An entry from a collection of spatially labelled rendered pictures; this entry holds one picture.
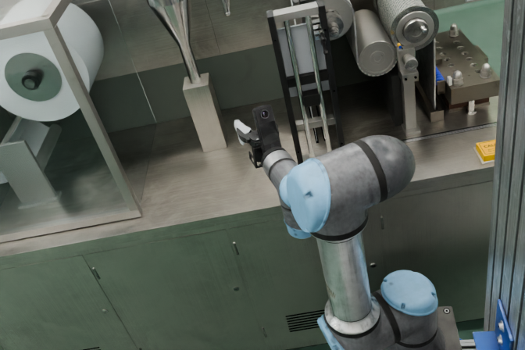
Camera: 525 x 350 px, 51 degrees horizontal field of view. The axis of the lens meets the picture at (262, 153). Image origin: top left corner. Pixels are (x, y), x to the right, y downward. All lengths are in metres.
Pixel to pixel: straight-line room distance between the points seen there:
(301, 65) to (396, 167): 0.77
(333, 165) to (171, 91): 1.35
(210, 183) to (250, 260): 0.30
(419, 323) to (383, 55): 0.87
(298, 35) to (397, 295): 0.78
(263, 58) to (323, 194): 1.27
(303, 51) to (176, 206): 0.65
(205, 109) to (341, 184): 1.07
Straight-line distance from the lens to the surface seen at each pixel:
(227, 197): 1.78
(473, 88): 1.90
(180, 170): 1.96
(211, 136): 1.96
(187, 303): 2.08
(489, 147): 1.81
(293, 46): 1.59
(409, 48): 1.76
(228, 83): 2.16
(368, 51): 1.78
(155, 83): 2.18
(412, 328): 1.27
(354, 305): 1.14
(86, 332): 2.28
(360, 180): 0.91
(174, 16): 1.74
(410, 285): 1.26
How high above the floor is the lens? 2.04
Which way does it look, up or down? 36 degrees down
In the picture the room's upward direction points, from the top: 14 degrees counter-clockwise
